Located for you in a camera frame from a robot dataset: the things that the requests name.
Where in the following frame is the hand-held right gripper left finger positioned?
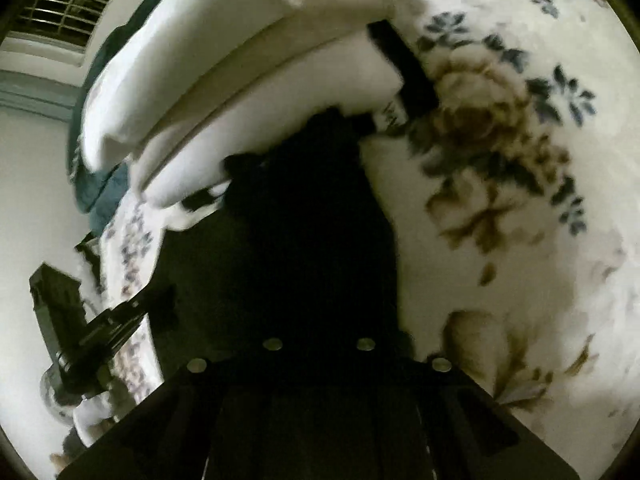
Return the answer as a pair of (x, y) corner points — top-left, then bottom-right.
(55, 336), (321, 480)

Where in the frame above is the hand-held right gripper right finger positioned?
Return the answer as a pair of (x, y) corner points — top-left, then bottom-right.
(320, 336), (585, 480)

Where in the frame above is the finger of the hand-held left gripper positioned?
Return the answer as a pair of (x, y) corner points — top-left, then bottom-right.
(82, 285), (177, 353)

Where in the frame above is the dark striped sweater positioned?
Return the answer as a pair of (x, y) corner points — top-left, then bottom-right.
(154, 107), (417, 361)

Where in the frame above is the floral blanket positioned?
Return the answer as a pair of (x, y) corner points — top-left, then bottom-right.
(47, 0), (640, 466)

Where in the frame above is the dark green folded quilt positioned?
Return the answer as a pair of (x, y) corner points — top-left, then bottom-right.
(66, 0), (173, 238)

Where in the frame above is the white folded shirt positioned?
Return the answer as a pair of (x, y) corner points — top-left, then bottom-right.
(81, 0), (321, 173)

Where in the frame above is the white black-trimmed folded garment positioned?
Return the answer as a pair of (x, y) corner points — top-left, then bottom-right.
(131, 19), (440, 213)

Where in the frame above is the barred window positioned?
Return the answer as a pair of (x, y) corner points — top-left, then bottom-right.
(9, 0), (132, 56)

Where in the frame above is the beige folded garment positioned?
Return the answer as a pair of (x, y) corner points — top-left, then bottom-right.
(127, 0), (418, 183)

